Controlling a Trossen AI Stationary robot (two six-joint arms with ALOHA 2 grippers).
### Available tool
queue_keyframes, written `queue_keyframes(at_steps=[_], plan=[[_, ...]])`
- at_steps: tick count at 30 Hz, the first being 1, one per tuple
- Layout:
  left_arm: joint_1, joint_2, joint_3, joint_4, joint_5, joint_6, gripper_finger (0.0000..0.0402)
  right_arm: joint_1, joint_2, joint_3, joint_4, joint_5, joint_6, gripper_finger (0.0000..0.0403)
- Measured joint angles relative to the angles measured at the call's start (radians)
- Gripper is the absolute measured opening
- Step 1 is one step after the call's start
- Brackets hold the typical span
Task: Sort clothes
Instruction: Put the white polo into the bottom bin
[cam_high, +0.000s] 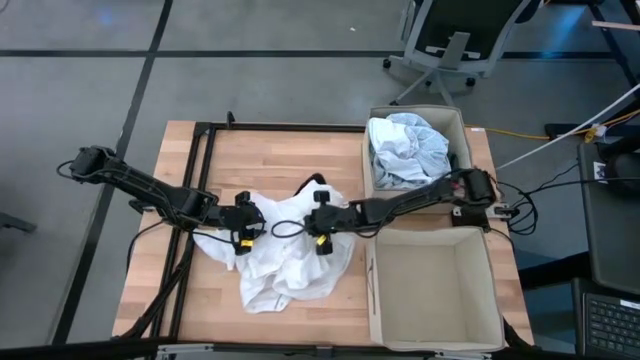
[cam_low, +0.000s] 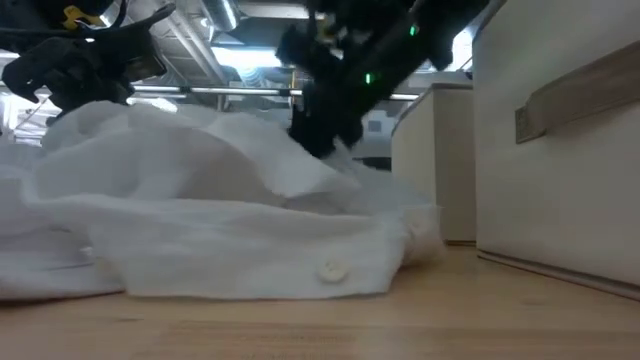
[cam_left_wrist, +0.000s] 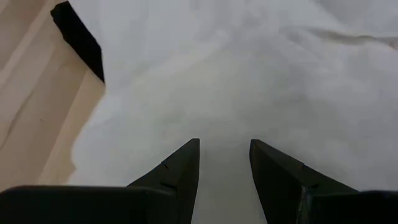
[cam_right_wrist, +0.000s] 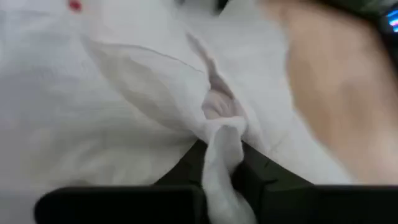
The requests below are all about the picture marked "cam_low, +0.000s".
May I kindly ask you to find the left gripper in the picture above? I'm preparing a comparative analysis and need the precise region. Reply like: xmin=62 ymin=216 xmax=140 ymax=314
xmin=2 ymin=29 xmax=169 ymax=115

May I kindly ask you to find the white button shirt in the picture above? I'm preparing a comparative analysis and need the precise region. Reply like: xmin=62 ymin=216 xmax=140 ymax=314
xmin=0 ymin=99 xmax=447 ymax=302

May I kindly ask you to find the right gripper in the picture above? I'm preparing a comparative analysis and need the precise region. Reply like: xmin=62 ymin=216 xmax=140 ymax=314
xmin=275 ymin=22 xmax=381 ymax=160

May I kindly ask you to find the ceiling light panel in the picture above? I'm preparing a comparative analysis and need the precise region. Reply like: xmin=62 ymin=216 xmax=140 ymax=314
xmin=212 ymin=46 xmax=284 ymax=70

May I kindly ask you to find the cream fabric storage bin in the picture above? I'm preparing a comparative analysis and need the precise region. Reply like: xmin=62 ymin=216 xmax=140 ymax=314
xmin=390 ymin=82 xmax=477 ymax=247
xmin=472 ymin=0 xmax=640 ymax=304

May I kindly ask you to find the fluorescent light tube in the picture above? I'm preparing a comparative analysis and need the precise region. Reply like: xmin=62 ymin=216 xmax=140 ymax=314
xmin=132 ymin=84 xmax=421 ymax=102

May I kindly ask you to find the silver ceiling duct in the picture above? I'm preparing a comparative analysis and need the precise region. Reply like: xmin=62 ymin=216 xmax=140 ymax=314
xmin=199 ymin=0 xmax=242 ymax=32

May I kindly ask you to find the yellow cable clip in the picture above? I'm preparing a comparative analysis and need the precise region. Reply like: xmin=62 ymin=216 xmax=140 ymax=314
xmin=62 ymin=4 xmax=107 ymax=30

